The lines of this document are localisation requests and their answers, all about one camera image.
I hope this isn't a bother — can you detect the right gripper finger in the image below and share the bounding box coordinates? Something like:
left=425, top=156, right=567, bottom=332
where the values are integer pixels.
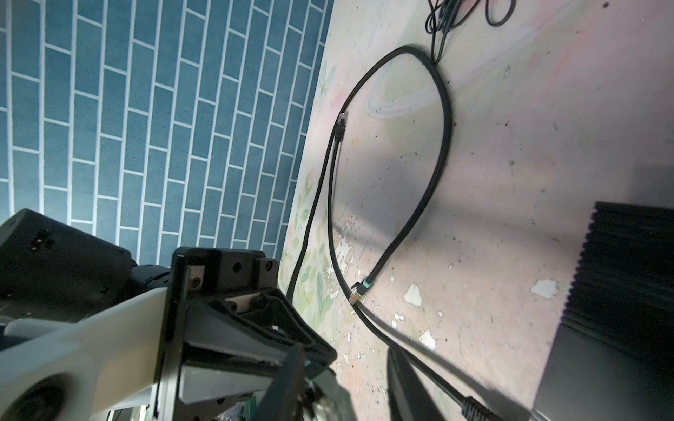
left=387, top=347, right=444, bottom=421

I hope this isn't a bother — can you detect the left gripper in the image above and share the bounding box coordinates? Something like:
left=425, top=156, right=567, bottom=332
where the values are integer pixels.
left=152, top=247, right=337, bottom=421

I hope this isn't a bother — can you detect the thick black ethernet cable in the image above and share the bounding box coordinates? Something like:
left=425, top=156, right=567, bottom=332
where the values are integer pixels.
left=325, top=44, right=501, bottom=421

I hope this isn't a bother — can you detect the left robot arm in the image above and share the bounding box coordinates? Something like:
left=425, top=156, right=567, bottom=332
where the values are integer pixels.
left=1, top=209, right=336, bottom=420

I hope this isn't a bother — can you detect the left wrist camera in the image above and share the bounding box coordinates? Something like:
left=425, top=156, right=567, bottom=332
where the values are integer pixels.
left=1, top=288, right=167, bottom=420

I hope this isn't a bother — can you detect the thin black cable left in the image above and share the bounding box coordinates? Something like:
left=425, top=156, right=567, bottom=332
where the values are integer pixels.
left=285, top=111, right=349, bottom=303

